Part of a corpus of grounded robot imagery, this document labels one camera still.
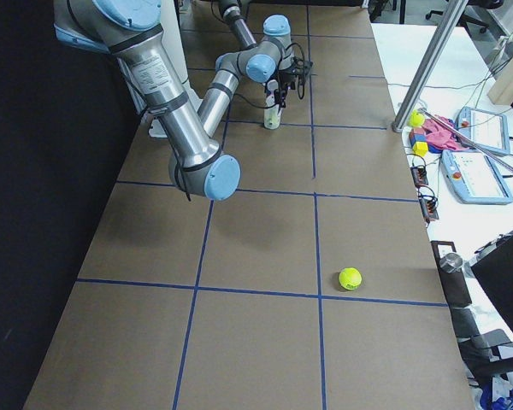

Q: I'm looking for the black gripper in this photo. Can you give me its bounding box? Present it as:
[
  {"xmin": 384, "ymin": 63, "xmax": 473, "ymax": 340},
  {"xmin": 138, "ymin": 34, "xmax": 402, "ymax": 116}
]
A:
[{"xmin": 276, "ymin": 69, "xmax": 295, "ymax": 109}]

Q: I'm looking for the clear tennis ball can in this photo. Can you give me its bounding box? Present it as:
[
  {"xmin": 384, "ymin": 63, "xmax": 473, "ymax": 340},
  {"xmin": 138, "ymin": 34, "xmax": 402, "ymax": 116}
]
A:
[{"xmin": 263, "ymin": 79, "xmax": 281, "ymax": 130}]

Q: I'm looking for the tennis ball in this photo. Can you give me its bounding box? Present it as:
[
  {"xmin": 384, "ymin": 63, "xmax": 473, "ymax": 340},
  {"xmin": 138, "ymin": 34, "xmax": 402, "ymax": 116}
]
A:
[
  {"xmin": 263, "ymin": 108, "xmax": 280, "ymax": 129},
  {"xmin": 339, "ymin": 267, "xmax": 363, "ymax": 290},
  {"xmin": 407, "ymin": 109, "xmax": 426, "ymax": 128}
]

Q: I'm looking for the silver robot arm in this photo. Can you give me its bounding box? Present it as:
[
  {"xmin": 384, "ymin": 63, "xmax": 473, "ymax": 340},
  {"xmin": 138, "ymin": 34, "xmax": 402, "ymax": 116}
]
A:
[
  {"xmin": 53, "ymin": 1, "xmax": 294, "ymax": 201},
  {"xmin": 218, "ymin": 0, "xmax": 257, "ymax": 50}
]

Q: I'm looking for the white mounting column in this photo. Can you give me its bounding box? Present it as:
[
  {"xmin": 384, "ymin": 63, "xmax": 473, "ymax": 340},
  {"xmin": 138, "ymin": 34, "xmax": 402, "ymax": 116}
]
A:
[{"xmin": 147, "ymin": 0, "xmax": 206, "ymax": 138}]

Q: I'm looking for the blue cube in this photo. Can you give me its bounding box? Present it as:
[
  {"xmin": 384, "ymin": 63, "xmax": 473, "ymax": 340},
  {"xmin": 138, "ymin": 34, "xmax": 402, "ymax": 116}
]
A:
[{"xmin": 410, "ymin": 133, "xmax": 427, "ymax": 144}]

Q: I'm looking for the yellow cube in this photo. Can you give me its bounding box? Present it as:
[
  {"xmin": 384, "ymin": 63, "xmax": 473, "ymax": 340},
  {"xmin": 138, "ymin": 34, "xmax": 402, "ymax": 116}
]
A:
[{"xmin": 411, "ymin": 140, "xmax": 428, "ymax": 157}]

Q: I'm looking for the small orange black connector box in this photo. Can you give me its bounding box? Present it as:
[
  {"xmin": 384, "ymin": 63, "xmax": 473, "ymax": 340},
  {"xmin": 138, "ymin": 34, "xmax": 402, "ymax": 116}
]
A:
[{"xmin": 410, "ymin": 165, "xmax": 428, "ymax": 187}]

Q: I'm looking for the pink cloth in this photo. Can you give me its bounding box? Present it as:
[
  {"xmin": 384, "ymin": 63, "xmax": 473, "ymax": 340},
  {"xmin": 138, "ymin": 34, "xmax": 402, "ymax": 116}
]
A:
[{"xmin": 422, "ymin": 119, "xmax": 468, "ymax": 154}]

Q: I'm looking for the near teach pendant tablet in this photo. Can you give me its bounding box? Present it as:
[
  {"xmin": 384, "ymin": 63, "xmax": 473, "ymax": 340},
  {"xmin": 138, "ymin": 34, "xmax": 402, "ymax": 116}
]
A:
[{"xmin": 440, "ymin": 150, "xmax": 513, "ymax": 205}]

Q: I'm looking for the teach pendant tablet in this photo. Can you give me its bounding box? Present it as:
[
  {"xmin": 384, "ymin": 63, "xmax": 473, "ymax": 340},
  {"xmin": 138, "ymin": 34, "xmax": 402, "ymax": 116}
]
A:
[
  {"xmin": 440, "ymin": 150, "xmax": 513, "ymax": 205},
  {"xmin": 456, "ymin": 106, "xmax": 510, "ymax": 155}
]

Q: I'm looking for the far teach pendant tablet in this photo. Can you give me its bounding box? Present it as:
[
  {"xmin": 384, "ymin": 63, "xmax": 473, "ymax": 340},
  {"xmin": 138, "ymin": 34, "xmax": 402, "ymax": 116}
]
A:
[{"xmin": 456, "ymin": 106, "xmax": 510, "ymax": 155}]

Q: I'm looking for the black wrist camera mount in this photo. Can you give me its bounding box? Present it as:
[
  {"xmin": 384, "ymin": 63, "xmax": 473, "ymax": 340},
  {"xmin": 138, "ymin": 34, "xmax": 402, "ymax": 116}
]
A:
[{"xmin": 291, "ymin": 57, "xmax": 313, "ymax": 82}]

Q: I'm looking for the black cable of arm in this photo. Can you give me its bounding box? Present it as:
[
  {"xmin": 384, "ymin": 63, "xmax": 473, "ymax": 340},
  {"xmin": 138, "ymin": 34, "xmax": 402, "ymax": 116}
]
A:
[{"xmin": 288, "ymin": 41, "xmax": 310, "ymax": 100}]

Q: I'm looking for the aluminium frame post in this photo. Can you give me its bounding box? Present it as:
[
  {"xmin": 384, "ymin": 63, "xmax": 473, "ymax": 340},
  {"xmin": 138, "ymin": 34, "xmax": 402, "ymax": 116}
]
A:
[{"xmin": 391, "ymin": 0, "xmax": 469, "ymax": 133}]

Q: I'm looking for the tennis ball beside post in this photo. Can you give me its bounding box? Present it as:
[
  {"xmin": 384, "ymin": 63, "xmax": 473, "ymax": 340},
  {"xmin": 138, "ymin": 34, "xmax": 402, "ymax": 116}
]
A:
[{"xmin": 407, "ymin": 109, "xmax": 426, "ymax": 128}]

